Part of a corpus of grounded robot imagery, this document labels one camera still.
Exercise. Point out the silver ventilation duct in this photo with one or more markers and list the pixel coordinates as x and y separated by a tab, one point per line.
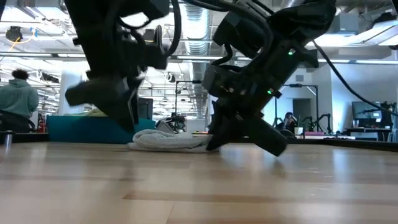
196	28

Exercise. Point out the grey waffle-weave towel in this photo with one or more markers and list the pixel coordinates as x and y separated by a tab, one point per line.
168	140

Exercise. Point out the black desktop monitor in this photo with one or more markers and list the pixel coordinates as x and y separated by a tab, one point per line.
145	108
367	110

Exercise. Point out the black ceiling-mounted device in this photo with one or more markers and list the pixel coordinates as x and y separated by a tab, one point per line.
14	33

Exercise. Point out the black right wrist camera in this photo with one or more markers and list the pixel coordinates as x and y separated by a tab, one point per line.
239	32

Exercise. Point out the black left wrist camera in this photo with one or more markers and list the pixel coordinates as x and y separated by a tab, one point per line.
160	49

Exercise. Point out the person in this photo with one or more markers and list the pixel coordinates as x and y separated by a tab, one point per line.
289	121
18	96

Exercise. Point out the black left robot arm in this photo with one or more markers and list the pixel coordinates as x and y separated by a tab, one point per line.
90	25

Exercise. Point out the black metal stand frame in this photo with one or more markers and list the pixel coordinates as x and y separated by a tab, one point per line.
316	102
176	96

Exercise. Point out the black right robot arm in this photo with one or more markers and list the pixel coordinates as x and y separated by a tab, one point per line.
298	18

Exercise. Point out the black aluminium table frame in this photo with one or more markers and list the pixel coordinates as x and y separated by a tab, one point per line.
357	144

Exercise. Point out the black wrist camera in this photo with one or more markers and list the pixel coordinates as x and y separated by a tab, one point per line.
160	49
239	32

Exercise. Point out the green microfiber towel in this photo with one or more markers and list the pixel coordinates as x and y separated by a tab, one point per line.
93	114

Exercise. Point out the black background robot arm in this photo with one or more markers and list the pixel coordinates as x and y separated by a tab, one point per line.
317	119
175	121

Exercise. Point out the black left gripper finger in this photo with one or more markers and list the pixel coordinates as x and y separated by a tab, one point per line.
129	112
93	93

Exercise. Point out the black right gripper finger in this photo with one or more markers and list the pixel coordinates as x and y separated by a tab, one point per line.
222	127
267	137

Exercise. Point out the teal plastic bin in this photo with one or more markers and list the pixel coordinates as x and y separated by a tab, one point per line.
77	130

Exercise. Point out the black office chair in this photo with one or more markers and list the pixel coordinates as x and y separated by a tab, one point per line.
15	124

